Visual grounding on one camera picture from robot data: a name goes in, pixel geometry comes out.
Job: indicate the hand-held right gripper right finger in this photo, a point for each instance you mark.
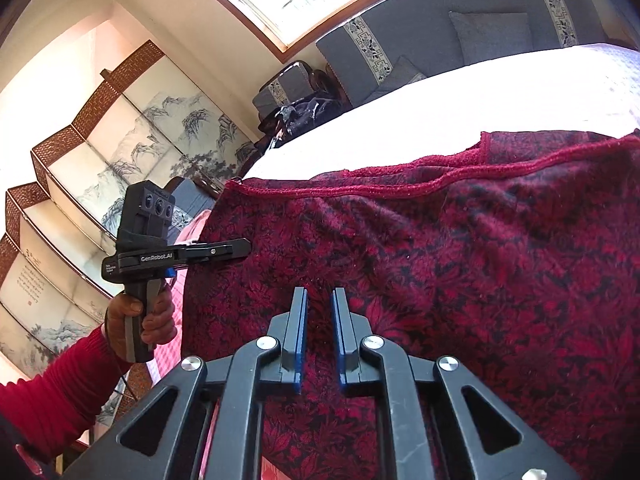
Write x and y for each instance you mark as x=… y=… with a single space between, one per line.
x=338 y=332

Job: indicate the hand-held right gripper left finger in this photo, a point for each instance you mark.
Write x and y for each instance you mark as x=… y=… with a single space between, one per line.
x=301 y=330

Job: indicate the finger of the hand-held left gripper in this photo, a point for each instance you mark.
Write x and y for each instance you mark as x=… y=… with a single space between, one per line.
x=220 y=251

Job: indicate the dark red patterned garment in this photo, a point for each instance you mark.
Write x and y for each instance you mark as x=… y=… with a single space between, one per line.
x=450 y=285

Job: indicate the person's left forearm red sleeve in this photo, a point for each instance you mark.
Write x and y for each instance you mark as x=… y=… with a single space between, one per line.
x=55 y=395

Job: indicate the dark clothes pile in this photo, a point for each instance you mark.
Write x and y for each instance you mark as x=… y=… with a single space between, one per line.
x=305 y=115

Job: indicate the person's left hand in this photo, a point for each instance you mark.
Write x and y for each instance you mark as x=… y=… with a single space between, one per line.
x=160 y=322

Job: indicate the pink cloth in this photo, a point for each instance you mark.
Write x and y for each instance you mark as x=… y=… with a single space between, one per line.
x=195 y=227

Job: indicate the wooden chair with grey cushion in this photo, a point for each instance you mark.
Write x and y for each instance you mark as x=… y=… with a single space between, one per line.
x=192 y=200

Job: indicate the painted folding screen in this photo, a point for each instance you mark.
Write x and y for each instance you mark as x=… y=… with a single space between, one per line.
x=100 y=160

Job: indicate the wooden armchair with grey cushion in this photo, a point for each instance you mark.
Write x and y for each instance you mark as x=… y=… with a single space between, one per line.
x=282 y=90

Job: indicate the grey cushion with floral print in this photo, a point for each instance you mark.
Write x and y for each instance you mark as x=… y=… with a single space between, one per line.
x=397 y=77

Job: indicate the purple checked bed sheet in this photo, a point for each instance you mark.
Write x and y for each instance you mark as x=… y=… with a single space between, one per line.
x=450 y=105

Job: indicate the grey sofa with patterned stripes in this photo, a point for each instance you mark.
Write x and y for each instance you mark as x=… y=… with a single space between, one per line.
x=425 y=20

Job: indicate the plain grey square cushion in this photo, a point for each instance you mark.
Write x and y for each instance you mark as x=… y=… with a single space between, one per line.
x=492 y=35

